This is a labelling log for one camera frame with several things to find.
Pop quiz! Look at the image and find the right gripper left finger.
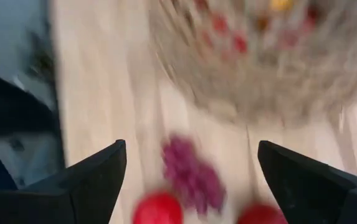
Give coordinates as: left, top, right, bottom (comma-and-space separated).
0, 139, 128, 224

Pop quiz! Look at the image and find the crimson pomegranate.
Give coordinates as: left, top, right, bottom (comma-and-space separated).
236, 202, 288, 224

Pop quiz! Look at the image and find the large red apple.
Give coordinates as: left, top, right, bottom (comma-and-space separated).
132, 191, 184, 224

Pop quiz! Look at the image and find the purple grape bunch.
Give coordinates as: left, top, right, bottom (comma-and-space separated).
161, 135, 227, 217

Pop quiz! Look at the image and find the black device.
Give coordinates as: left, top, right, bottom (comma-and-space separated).
0, 70, 56, 139

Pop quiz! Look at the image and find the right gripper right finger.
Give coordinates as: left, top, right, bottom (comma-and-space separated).
257, 139, 357, 224

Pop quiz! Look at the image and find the open-weave seagrass basket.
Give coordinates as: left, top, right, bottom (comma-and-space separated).
148, 0, 357, 128

